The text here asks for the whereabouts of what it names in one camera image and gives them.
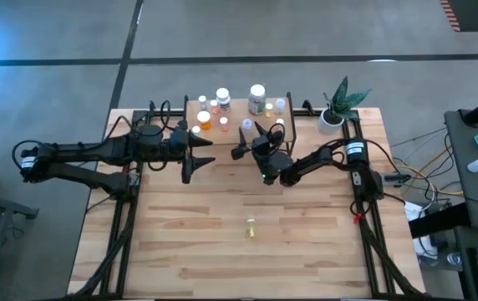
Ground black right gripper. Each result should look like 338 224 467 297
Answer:
230 120 294 186

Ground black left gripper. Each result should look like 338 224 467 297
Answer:
166 120 216 185

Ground orange pill bottle white cap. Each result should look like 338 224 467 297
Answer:
196 110 212 131

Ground large green-labelled supplement bottle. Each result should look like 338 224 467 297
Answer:
247 84 267 116

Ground white aspirin bottle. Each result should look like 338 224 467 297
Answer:
215 87 232 113

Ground snake plant in white pot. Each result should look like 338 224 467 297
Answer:
317 75 373 135

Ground yellow-green bottle yellow pills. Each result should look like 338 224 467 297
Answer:
245 217 257 241

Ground white power adapter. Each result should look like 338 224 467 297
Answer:
404 200 424 222

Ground white power strip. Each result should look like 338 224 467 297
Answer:
414 233 439 267

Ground dark grey side table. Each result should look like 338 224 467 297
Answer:
443 106 478 235

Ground wooden shelf black metal frame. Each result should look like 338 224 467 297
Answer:
181 91 297 163

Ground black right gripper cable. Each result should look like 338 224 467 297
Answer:
266 122 287 147

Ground black aluminium rig frame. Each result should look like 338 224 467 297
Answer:
65 99 426 300

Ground yellow cable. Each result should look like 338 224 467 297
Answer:
401 145 465 197

